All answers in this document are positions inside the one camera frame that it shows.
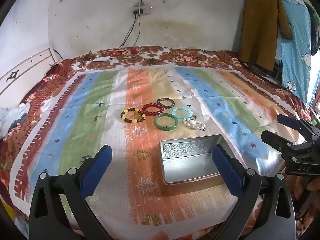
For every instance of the striped printed cloth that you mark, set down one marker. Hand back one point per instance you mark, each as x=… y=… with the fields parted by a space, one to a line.
x=82 y=120

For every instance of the white and grey cloth bundle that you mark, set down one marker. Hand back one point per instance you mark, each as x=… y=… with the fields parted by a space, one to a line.
x=11 y=120

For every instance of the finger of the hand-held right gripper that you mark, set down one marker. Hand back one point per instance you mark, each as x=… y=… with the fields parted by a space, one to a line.
x=277 y=141
x=292 y=123

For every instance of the white wall power strip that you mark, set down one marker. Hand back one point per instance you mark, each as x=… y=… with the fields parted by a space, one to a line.
x=144 y=10

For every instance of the silver metal tin box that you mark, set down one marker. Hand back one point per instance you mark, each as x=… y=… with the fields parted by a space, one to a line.
x=190 y=165

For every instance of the dark hanging clothes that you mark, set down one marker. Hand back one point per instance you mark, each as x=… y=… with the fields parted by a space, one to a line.
x=315 y=30

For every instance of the mustard brown garment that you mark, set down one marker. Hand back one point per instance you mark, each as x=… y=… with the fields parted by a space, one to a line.
x=260 y=30

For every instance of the white headboard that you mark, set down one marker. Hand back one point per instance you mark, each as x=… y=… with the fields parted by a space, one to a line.
x=22 y=72

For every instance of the colourful striped bed cloth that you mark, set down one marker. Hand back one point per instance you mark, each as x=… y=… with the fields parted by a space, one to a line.
x=175 y=55

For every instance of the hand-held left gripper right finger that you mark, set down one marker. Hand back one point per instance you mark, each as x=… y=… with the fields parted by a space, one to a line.
x=227 y=168

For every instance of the blue cartoon printed cloth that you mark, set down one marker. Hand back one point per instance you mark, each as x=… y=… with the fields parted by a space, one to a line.
x=296 y=42

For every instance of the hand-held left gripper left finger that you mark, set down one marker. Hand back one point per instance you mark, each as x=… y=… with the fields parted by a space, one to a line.
x=98 y=168

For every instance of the green jade bangle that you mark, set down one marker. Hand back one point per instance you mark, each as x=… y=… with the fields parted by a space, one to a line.
x=156 y=123

